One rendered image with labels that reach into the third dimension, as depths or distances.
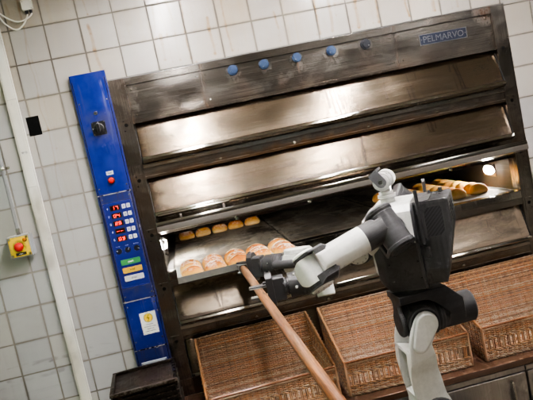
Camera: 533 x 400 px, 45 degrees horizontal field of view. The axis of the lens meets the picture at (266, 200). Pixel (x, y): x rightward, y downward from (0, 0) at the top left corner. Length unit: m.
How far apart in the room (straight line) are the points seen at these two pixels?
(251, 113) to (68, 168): 0.88
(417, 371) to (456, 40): 1.70
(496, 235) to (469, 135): 0.52
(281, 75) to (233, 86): 0.23
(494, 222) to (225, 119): 1.45
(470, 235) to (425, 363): 1.16
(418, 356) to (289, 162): 1.19
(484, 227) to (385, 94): 0.84
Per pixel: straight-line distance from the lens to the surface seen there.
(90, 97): 3.02
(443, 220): 2.18
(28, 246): 3.04
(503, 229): 3.44
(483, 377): 2.93
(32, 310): 3.17
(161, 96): 3.04
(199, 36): 3.06
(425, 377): 2.40
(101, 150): 3.00
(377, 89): 3.19
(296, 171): 3.06
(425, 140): 3.25
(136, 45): 3.06
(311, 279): 2.00
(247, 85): 3.06
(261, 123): 3.04
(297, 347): 1.65
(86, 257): 3.08
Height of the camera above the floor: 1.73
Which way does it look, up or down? 6 degrees down
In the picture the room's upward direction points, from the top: 12 degrees counter-clockwise
